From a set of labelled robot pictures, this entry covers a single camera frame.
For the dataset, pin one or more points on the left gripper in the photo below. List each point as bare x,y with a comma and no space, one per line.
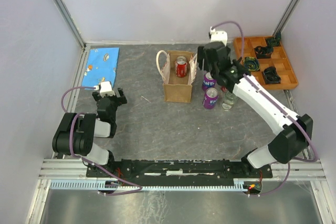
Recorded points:
123,100

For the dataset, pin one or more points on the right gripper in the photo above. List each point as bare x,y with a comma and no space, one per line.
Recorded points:
201,55

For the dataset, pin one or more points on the brown canvas tote bag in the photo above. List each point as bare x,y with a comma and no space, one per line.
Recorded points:
176,89

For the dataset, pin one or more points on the purple Fanta can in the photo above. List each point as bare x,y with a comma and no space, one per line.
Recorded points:
210,98
208,81

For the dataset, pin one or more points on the clear green glass bottle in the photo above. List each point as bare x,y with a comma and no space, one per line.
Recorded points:
228,100

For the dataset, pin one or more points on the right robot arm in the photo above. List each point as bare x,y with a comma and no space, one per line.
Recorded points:
292,132

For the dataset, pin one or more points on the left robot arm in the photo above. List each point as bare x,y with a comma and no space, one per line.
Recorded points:
75,133

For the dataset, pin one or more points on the blue patterned cloth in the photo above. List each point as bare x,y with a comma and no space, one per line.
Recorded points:
101,66

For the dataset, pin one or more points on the blue yellow rolled tie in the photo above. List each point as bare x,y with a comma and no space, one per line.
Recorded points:
251,64

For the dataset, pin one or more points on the black rolled belt lower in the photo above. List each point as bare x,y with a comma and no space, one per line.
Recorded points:
271,76

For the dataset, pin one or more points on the green rolled tie corner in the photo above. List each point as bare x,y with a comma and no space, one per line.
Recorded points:
274,41

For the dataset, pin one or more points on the orange compartment tray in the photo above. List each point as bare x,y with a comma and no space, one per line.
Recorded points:
278,59

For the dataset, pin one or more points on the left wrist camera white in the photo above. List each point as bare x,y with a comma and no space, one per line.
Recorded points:
105,89

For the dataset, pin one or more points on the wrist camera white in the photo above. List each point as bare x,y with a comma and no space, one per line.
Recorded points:
105,89
218,36

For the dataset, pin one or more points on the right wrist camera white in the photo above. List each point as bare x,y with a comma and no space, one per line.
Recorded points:
218,36

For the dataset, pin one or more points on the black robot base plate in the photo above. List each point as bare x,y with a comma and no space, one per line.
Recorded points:
216,172

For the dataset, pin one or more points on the aluminium frame rail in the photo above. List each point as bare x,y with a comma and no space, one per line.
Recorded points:
76,170

